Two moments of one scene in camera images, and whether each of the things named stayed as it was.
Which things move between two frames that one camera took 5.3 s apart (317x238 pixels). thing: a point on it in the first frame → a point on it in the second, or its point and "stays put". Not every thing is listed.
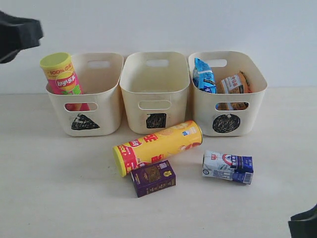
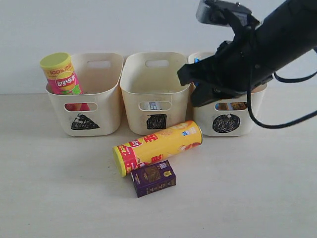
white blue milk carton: x=238 y=168 → x=154 y=105
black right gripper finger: x=304 y=224 → x=239 y=66
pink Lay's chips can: x=62 y=78 stays put
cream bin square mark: x=154 y=88 stays put
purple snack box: x=153 y=178 stays put
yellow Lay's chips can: x=156 y=148 stays put
